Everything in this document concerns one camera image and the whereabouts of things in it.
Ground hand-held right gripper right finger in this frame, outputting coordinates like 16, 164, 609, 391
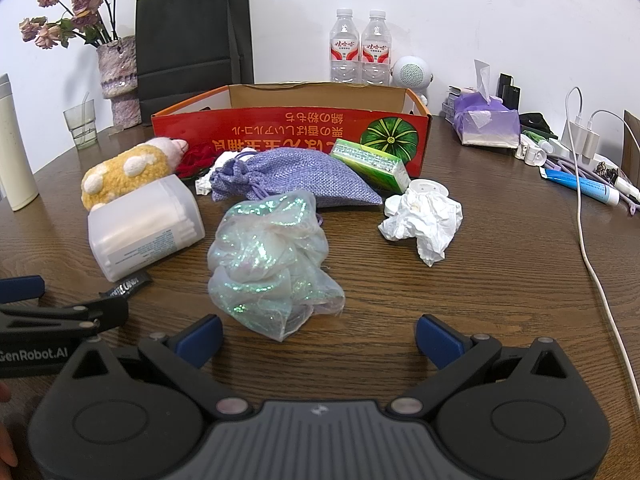
390, 314, 583, 420

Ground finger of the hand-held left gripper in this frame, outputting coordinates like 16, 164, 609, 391
0, 297, 129, 341
0, 276, 46, 307

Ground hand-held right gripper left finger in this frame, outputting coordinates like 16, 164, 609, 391
57, 314, 253, 421

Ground translucent cotton swab container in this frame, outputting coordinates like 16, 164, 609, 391
87, 175, 206, 283

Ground iridescent organza bag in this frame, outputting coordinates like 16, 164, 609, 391
206, 191, 347, 343

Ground white tissue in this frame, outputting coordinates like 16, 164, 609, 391
194, 162, 223, 196
378, 187, 464, 267

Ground yellow white plush toy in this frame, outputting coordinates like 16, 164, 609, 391
81, 137, 190, 211

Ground red rose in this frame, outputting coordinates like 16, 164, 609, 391
176, 142, 216, 179

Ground green tissue packet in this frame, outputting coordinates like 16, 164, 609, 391
330, 139, 412, 193

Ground purple burlap drawstring pouch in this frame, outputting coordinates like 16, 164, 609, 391
209, 147, 383, 209

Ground red cardboard box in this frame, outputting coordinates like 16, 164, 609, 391
151, 82, 433, 181

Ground person's left hand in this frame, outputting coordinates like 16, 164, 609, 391
0, 382, 20, 467

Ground black candy wrapper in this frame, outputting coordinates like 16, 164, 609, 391
97, 271, 152, 306

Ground white plastic disc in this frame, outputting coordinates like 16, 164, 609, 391
406, 178, 450, 197

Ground clear glass cup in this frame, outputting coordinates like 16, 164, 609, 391
63, 99, 98, 151

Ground white small device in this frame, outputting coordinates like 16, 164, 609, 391
515, 140, 549, 167

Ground blue white tube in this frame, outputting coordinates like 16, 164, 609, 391
539, 167, 621, 206

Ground purple tissue pack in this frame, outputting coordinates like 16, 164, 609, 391
452, 59, 521, 149

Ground green white tube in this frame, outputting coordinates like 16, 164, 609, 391
520, 130, 554, 154

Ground pink white fuzzy vase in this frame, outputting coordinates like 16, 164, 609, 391
96, 35, 142, 128

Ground grey white small box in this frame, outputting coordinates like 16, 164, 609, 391
441, 86, 466, 121

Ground black cloth pouch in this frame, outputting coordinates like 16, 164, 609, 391
519, 112, 557, 141

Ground white pen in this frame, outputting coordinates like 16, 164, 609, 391
612, 177, 640, 202

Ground white power adapter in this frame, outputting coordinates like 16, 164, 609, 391
580, 127, 604, 162
561, 118, 584, 159

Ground white round speaker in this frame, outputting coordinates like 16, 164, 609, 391
391, 56, 434, 106

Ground brown cardboard piece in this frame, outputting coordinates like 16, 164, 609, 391
622, 109, 640, 186

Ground black paper bag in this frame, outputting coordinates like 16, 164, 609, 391
135, 0, 255, 125

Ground dried pink flowers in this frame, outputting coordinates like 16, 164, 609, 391
19, 0, 130, 51

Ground clear water bottle red label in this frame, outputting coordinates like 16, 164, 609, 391
329, 8, 362, 86
361, 10, 392, 87

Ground white charging cable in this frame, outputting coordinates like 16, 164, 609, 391
565, 86, 640, 393

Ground purple cable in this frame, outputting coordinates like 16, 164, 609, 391
542, 155, 640, 216

